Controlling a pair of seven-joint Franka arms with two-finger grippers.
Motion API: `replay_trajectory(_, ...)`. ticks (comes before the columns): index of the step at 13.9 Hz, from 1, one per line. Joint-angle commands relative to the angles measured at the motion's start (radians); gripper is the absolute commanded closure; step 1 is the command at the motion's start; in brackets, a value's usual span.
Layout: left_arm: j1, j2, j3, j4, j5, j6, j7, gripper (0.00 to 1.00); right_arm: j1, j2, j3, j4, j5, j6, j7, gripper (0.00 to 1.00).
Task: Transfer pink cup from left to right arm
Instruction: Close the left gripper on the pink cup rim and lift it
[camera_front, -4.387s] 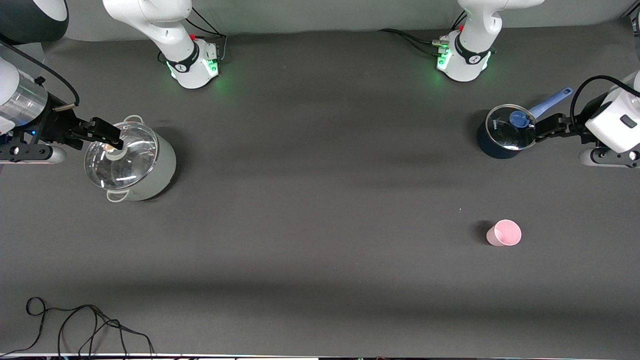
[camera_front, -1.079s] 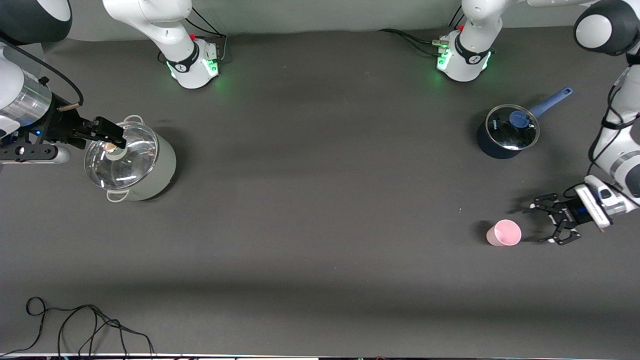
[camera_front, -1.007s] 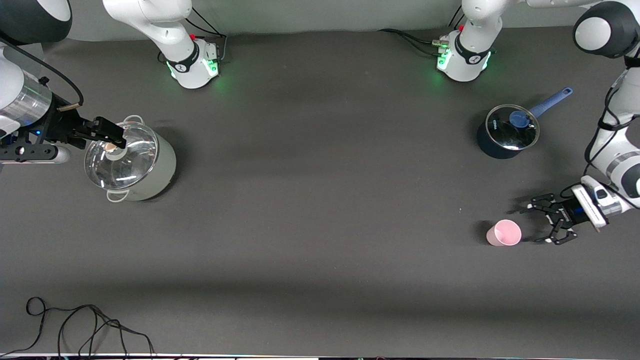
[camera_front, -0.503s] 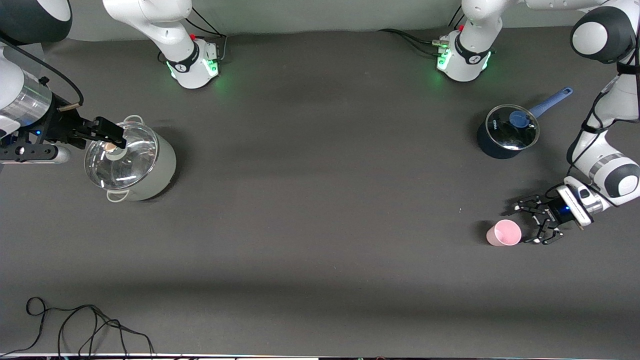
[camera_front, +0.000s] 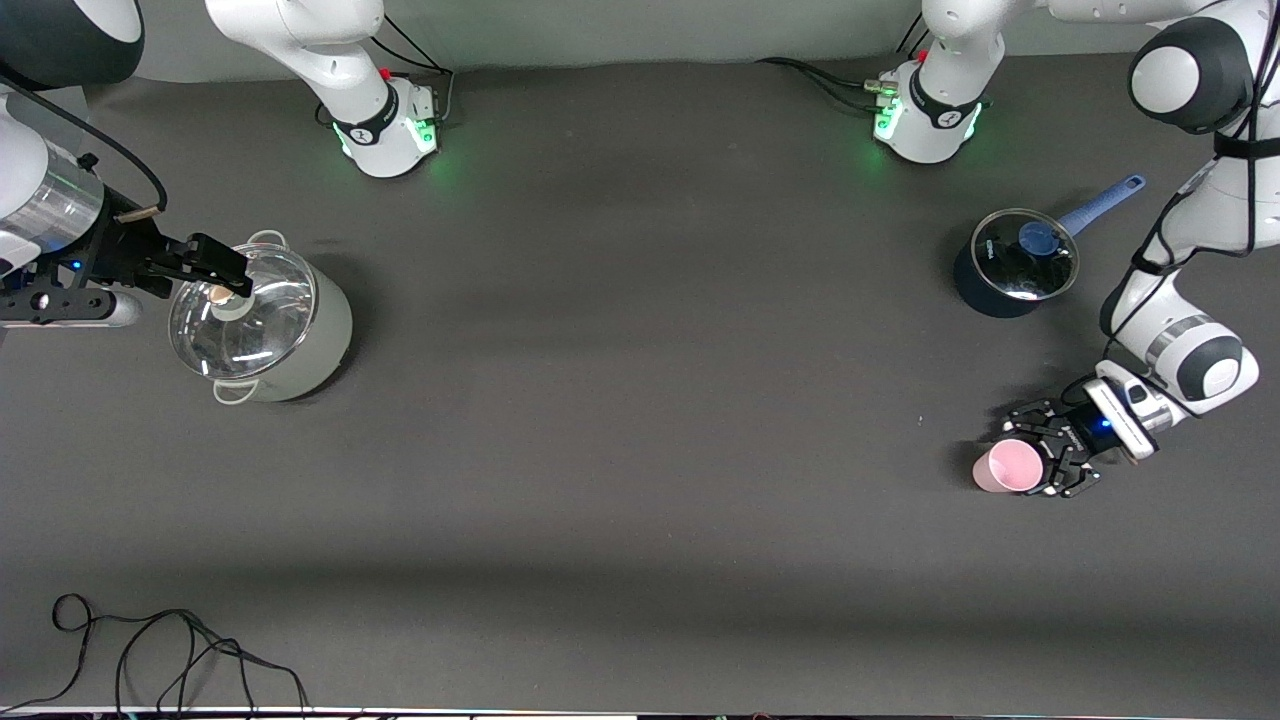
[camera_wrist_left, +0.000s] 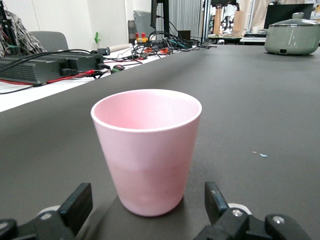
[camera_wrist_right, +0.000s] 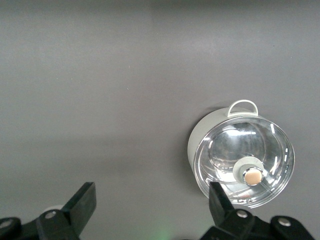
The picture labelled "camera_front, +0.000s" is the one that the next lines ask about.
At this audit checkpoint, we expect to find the pink plastic cup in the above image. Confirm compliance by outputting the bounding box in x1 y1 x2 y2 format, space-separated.
972 438 1046 494

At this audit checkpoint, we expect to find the glass stockpot lid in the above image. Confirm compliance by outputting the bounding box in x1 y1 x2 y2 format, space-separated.
168 243 318 381

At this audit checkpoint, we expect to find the dark blue saucepan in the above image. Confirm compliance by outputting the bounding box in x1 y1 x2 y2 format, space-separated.
952 174 1148 319

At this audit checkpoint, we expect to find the pale green stockpot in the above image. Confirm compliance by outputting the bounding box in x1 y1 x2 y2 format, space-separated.
168 230 353 405

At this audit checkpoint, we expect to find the glass lid blue knob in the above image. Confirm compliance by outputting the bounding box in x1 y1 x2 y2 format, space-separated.
971 208 1080 302

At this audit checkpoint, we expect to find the dark grey table mat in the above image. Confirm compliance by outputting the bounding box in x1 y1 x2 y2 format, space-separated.
0 35 1280 716

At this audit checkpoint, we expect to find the black right arm wrist cable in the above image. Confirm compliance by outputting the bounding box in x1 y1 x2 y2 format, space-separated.
0 75 168 216

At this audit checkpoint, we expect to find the black arm wrist cable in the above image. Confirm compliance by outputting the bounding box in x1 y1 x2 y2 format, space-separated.
1070 60 1280 401
0 75 168 216

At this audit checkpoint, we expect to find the black left arm wrist cable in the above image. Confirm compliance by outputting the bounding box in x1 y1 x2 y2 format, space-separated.
1070 60 1280 401

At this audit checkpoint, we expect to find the black right arm base cable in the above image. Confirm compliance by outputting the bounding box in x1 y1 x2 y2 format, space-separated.
315 12 456 131

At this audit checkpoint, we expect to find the black arm base cable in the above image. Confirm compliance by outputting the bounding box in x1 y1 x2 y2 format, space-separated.
315 12 456 131
800 68 886 111
755 57 881 93

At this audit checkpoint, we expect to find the thin black loose cable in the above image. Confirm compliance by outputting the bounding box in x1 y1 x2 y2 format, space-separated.
0 594 309 716

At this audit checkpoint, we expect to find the black left arm base cable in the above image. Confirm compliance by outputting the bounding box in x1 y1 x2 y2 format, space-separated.
755 57 881 93
800 68 886 111

